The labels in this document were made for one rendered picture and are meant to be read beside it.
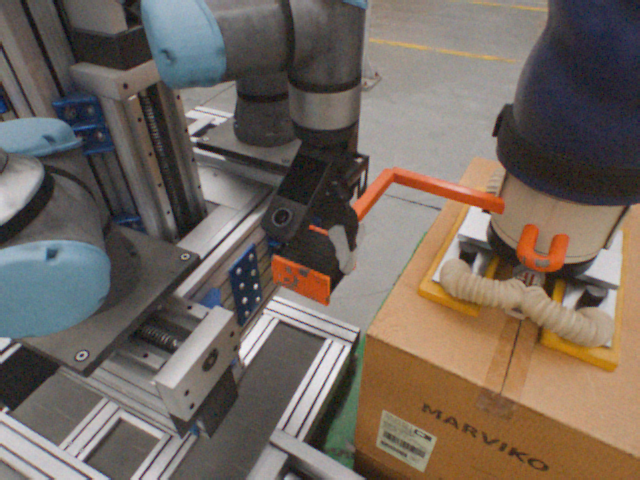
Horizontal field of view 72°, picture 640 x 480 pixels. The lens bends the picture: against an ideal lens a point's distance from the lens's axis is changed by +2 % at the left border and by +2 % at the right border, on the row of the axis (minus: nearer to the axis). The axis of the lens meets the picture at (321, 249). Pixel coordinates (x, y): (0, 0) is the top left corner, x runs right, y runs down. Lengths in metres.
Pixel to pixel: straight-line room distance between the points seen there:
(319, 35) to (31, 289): 0.32
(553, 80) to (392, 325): 0.39
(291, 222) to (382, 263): 1.70
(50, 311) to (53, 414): 1.20
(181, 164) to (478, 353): 0.60
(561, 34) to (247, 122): 0.56
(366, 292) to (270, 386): 0.72
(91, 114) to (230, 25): 0.43
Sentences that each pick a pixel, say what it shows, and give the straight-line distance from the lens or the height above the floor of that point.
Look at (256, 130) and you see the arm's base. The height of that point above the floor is 1.07.
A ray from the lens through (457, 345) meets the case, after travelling 0.69.
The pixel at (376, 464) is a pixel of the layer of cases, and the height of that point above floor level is 0.52.
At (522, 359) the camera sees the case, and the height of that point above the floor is 0.95.
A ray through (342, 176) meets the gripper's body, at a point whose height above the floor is 1.21.
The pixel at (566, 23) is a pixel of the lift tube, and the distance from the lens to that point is 0.61.
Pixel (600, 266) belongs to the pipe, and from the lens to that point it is 0.83.
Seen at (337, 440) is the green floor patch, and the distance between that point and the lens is 1.63.
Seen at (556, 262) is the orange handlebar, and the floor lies 1.08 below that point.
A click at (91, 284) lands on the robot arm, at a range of 0.44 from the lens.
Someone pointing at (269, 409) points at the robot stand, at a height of 0.21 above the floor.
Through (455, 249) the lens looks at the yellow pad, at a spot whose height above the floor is 0.97.
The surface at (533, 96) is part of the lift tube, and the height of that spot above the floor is 1.26.
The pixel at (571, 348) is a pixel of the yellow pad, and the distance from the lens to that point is 0.73.
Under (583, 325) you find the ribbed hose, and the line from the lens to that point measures 0.68.
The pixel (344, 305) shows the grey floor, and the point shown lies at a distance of 1.94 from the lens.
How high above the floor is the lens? 1.49
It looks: 43 degrees down
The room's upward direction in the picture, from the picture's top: straight up
